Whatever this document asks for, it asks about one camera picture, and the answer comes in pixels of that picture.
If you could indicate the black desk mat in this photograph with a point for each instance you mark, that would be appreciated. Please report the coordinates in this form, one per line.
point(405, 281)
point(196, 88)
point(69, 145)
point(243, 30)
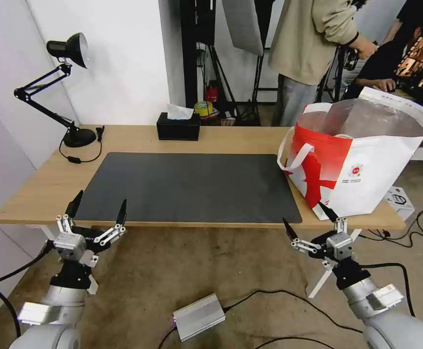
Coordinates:
point(189, 189)

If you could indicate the wooden table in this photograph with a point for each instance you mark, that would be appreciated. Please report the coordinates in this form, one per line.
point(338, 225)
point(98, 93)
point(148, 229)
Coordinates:
point(51, 181)

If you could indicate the black tissue box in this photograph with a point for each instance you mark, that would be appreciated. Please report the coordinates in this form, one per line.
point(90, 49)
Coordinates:
point(178, 129)

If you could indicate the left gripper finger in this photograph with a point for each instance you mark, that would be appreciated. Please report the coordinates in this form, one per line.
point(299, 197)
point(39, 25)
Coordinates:
point(122, 214)
point(74, 205)

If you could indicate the white tissue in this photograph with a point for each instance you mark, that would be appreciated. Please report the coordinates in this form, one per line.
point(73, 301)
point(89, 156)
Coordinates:
point(178, 111)

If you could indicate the pale round item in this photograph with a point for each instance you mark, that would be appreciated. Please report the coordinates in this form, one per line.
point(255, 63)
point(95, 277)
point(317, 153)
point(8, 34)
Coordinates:
point(343, 135)

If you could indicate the yellow green tape roll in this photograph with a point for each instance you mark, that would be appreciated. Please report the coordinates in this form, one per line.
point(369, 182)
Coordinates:
point(203, 108)

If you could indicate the white printed carton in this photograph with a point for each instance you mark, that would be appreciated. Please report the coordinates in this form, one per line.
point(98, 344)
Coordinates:
point(400, 201)

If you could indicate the grey softbox panel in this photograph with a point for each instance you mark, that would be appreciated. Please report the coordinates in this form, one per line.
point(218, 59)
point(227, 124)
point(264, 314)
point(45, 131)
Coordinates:
point(242, 25)

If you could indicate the black pillar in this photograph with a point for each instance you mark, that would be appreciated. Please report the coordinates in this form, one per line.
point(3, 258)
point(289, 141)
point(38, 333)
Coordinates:
point(198, 43)

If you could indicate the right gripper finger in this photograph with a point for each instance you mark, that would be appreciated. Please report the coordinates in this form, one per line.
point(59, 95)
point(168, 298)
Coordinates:
point(290, 231)
point(330, 213)

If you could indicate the black tripod stand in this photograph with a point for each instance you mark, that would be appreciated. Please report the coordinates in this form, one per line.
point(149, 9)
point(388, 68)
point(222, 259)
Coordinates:
point(229, 91)

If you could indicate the black desk lamp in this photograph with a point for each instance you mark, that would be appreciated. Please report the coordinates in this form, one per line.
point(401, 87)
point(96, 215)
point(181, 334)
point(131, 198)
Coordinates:
point(77, 138)

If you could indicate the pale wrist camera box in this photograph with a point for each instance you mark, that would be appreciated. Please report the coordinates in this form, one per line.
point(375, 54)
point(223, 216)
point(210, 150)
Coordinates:
point(69, 245)
point(339, 245)

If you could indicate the person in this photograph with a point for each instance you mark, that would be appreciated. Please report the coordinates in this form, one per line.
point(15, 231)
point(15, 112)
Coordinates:
point(305, 40)
point(378, 69)

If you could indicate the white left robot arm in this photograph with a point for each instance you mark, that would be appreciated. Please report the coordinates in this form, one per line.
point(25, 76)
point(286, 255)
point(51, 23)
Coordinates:
point(55, 327)

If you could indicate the white table leg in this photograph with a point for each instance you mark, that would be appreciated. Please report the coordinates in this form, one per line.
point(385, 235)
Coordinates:
point(320, 283)

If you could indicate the silver power supply box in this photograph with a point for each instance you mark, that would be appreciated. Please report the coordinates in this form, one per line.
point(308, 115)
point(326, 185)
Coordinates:
point(199, 317)

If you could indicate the red and white takeout bag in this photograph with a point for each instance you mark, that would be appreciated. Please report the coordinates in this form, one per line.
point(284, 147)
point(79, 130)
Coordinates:
point(371, 174)

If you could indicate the red container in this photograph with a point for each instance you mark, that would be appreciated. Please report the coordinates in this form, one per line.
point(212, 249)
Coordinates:
point(212, 94)

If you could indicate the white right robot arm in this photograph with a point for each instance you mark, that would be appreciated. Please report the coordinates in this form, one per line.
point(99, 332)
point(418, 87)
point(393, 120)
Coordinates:
point(389, 323)

